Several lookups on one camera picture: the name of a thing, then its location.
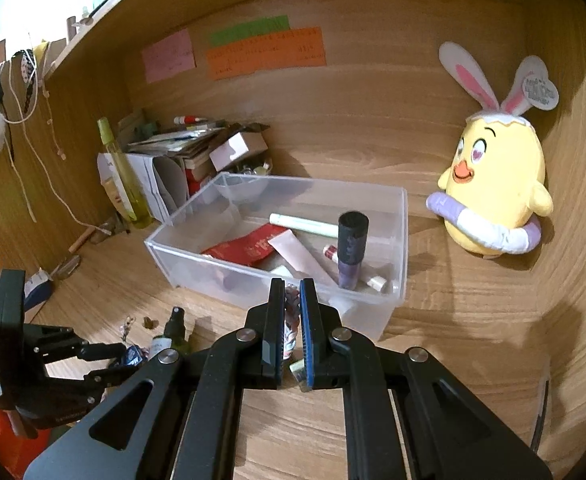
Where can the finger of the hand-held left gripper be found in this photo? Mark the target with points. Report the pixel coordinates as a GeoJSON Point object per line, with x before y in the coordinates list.
{"type": "Point", "coordinates": [98, 350]}
{"type": "Point", "coordinates": [105, 379]}

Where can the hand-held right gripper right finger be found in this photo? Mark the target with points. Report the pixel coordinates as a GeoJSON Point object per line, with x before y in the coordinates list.
{"type": "Point", "coordinates": [309, 330]}

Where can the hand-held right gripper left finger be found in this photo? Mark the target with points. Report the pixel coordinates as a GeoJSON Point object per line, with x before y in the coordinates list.
{"type": "Point", "coordinates": [274, 330]}

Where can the small blue packet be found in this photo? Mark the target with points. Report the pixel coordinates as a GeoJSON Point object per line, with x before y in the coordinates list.
{"type": "Point", "coordinates": [133, 355]}

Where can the small clear charm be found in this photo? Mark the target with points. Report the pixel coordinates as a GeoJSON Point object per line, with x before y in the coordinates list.
{"type": "Point", "coordinates": [129, 327]}

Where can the red brown bead charm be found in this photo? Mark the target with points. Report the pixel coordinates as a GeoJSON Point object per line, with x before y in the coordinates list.
{"type": "Point", "coordinates": [148, 322]}

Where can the pink cosmetic tube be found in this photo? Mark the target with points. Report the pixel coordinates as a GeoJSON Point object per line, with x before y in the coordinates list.
{"type": "Point", "coordinates": [298, 255]}

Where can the red white lip balm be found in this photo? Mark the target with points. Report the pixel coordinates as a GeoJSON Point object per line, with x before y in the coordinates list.
{"type": "Point", "coordinates": [330, 252]}

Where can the dark green spray bottle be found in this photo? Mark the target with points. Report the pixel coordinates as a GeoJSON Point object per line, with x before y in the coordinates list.
{"type": "Point", "coordinates": [178, 335]}

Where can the red tea packet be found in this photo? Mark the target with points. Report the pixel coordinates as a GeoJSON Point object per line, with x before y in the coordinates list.
{"type": "Point", "coordinates": [243, 250]}

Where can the purple black cosmetic bottle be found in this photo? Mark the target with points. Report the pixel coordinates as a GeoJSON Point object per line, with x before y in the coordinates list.
{"type": "Point", "coordinates": [353, 240]}

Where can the pale green tube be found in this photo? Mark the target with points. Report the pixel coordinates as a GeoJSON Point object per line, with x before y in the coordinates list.
{"type": "Point", "coordinates": [303, 224]}

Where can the clear plastic storage box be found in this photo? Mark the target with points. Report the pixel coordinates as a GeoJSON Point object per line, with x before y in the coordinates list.
{"type": "Point", "coordinates": [188, 260]}

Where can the blue white box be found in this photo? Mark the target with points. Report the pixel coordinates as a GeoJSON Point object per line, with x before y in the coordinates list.
{"type": "Point", "coordinates": [38, 290]}

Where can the eyeglasses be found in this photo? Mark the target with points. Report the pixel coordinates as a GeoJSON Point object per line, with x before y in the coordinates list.
{"type": "Point", "coordinates": [110, 230]}
{"type": "Point", "coordinates": [67, 267]}

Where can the wooden stick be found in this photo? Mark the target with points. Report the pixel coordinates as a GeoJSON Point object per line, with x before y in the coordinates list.
{"type": "Point", "coordinates": [80, 241]}

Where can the beige lotion bottle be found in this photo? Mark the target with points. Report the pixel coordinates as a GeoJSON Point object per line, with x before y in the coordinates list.
{"type": "Point", "coordinates": [115, 197]}

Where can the red carton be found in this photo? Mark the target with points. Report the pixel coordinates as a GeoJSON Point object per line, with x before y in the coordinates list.
{"type": "Point", "coordinates": [195, 180]}

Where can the yellow green spray bottle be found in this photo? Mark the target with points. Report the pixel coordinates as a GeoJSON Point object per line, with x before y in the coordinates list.
{"type": "Point", "coordinates": [123, 180]}

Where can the folded white papers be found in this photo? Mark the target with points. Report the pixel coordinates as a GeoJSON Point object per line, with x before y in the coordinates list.
{"type": "Point", "coordinates": [163, 185]}

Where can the small white box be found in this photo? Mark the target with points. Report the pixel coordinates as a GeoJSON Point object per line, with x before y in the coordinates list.
{"type": "Point", "coordinates": [238, 150]}

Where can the stack of books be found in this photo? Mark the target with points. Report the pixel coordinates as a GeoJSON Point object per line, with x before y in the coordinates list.
{"type": "Point", "coordinates": [183, 145]}

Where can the red white marker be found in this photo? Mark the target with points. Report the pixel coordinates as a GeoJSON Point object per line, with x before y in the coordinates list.
{"type": "Point", "coordinates": [190, 120]}

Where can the yellow chick plush toy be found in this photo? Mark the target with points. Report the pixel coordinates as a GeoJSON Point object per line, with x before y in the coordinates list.
{"type": "Point", "coordinates": [498, 175]}

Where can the orange paper note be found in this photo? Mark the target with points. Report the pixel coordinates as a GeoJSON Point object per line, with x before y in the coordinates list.
{"type": "Point", "coordinates": [268, 55]}

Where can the pink paper note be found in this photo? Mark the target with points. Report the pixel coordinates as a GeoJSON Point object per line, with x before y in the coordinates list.
{"type": "Point", "coordinates": [169, 56]}

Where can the green paper note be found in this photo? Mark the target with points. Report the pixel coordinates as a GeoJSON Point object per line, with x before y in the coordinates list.
{"type": "Point", "coordinates": [250, 30]}

